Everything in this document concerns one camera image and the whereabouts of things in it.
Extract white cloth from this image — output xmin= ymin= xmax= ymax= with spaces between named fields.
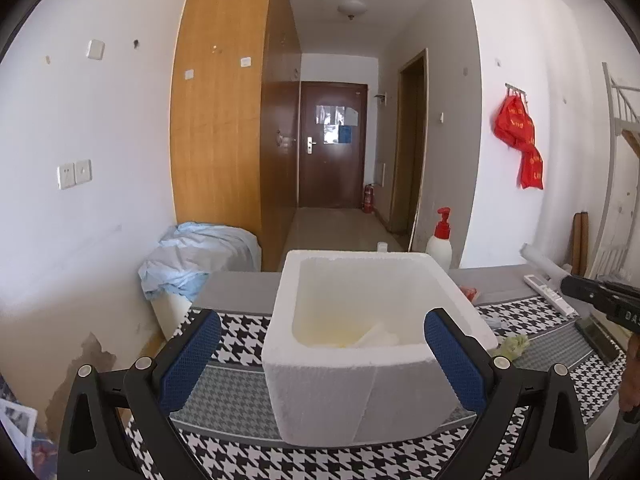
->
xmin=354 ymin=322 xmax=400 ymax=349

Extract yellow sponge cloth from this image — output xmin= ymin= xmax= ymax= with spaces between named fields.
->
xmin=309 ymin=341 xmax=358 ymax=349

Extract person's right hand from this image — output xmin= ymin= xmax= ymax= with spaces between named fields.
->
xmin=618 ymin=334 xmax=640 ymax=413

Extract green printed plastic bag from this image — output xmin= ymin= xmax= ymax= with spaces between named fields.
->
xmin=489 ymin=334 xmax=530 ymax=362

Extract black smartphone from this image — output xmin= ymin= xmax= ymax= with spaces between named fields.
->
xmin=575 ymin=318 xmax=620 ymax=364

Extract white remote control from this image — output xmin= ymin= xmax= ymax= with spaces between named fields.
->
xmin=523 ymin=274 xmax=578 ymax=318

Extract stack of blue face masks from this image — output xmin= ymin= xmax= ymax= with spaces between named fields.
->
xmin=482 ymin=314 xmax=506 ymax=332

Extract brown wooden sticks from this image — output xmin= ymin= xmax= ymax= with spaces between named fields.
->
xmin=570 ymin=211 xmax=589 ymax=276

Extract red snack packet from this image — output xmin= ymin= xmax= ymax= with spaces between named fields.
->
xmin=460 ymin=286 xmax=480 ymax=304

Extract houndstooth table mat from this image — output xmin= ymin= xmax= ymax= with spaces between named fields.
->
xmin=169 ymin=296 xmax=625 ymax=479

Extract white bin under cloth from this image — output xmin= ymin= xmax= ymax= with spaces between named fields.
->
xmin=151 ymin=290 xmax=192 ymax=340

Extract white foam box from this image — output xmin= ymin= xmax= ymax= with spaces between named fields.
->
xmin=262 ymin=250 xmax=498 ymax=448

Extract white pump bottle red cap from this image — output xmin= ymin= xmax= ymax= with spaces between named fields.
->
xmin=425 ymin=207 xmax=452 ymax=272

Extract red hanging bags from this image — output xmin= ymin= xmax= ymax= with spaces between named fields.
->
xmin=494 ymin=89 xmax=544 ymax=190

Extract light blue cloth pile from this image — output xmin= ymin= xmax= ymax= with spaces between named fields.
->
xmin=138 ymin=222 xmax=262 ymax=301

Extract red fire extinguisher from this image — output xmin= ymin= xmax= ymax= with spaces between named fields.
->
xmin=362 ymin=184 xmax=375 ymax=214

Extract brown entrance door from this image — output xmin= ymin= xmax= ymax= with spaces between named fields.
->
xmin=299 ymin=81 xmax=368 ymax=208

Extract wooden wardrobe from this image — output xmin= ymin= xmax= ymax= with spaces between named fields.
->
xmin=169 ymin=0 xmax=302 ymax=271

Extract ceiling lamp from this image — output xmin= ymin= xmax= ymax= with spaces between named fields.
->
xmin=337 ymin=0 xmax=368 ymax=21

